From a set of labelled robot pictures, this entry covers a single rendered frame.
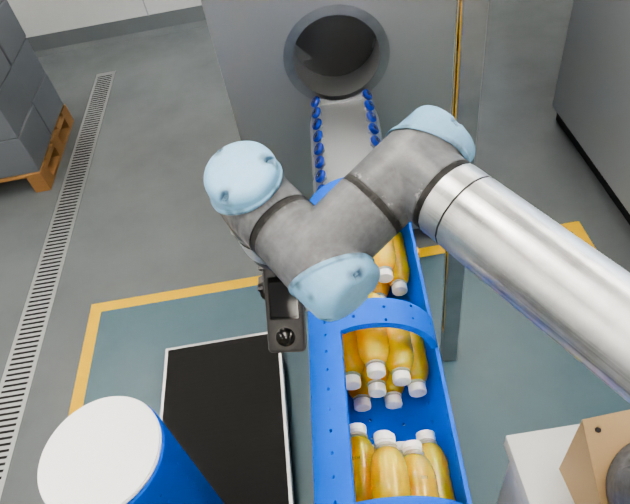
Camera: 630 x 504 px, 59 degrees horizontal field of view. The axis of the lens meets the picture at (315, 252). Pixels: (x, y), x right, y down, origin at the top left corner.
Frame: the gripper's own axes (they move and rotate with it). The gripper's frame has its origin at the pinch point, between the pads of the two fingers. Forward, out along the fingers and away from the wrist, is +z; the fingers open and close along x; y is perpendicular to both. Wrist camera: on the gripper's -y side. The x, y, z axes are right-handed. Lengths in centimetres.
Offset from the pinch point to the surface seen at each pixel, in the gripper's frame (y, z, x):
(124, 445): -12, 44, 49
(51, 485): -20, 41, 63
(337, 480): -22.4, 25.1, -0.6
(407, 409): -7, 55, -14
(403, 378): -2.4, 40.9, -13.6
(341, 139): 97, 91, 0
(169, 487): -21, 53, 41
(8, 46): 239, 147, 204
